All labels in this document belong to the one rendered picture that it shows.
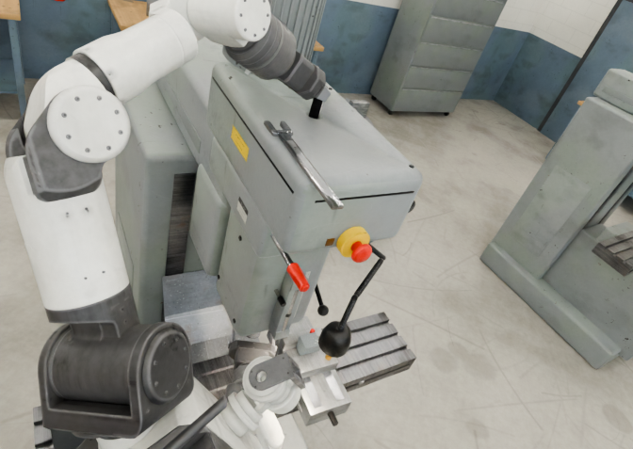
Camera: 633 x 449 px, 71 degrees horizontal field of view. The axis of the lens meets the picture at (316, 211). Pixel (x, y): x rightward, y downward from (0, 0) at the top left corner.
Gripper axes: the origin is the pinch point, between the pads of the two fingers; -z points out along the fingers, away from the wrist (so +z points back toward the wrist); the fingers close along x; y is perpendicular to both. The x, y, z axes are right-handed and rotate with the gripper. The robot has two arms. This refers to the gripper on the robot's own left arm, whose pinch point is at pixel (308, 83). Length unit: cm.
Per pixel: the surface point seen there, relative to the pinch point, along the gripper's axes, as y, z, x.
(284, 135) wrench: -9.6, 4.4, 5.9
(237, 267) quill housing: -42.6, -17.5, -0.8
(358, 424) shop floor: -125, -175, 16
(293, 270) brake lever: -27.6, -2.3, 19.5
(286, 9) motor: 9.2, -0.8, -16.0
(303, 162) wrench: -10.7, 6.3, 13.9
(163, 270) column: -75, -40, -40
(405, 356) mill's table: -57, -108, 24
